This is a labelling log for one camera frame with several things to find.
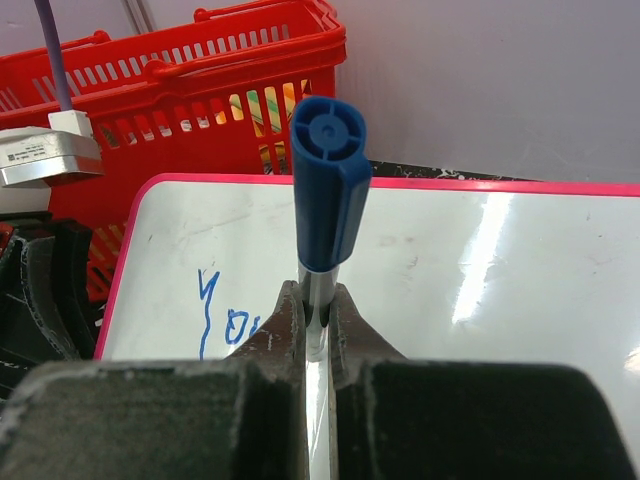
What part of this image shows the pink framed whiteboard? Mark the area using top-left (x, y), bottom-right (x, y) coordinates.
top-left (96, 174), bottom-right (639, 462)

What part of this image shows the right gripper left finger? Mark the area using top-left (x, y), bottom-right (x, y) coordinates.
top-left (1, 281), bottom-right (309, 479)

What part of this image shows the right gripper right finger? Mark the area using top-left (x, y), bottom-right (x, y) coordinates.
top-left (328, 285), bottom-right (636, 479)

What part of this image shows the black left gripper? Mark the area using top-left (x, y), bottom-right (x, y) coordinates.
top-left (1, 212), bottom-right (97, 400)

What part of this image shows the blue capped whiteboard marker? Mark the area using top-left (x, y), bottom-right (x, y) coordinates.
top-left (290, 96), bottom-right (372, 360)

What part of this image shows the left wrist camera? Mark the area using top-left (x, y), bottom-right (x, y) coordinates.
top-left (1, 110), bottom-right (104, 188)

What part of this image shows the red plastic basket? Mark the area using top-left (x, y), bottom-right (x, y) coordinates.
top-left (1, 1), bottom-right (346, 301)

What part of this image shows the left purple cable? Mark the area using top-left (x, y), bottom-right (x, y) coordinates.
top-left (33, 0), bottom-right (74, 114)

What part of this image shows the striped sponge block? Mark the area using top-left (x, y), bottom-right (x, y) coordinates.
top-left (229, 82), bottom-right (297, 174)

